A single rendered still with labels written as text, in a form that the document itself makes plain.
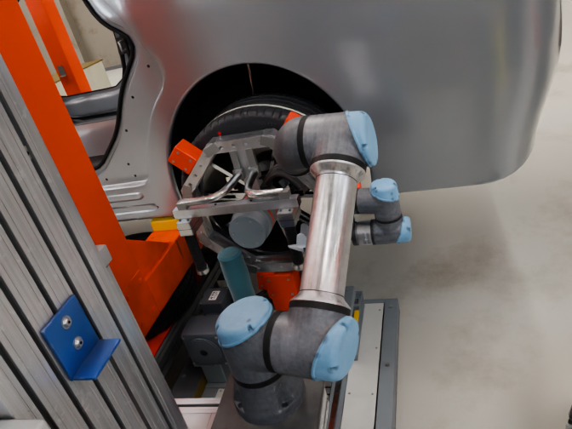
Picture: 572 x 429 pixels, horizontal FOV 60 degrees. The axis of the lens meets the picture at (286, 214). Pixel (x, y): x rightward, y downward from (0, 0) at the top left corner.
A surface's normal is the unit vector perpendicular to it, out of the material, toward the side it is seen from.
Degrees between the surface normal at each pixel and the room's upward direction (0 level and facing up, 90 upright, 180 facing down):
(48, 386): 90
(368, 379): 0
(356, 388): 0
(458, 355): 0
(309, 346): 45
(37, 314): 90
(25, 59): 90
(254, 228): 90
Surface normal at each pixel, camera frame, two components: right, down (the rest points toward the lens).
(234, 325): -0.34, -0.85
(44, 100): 0.95, -0.09
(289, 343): -0.43, -0.26
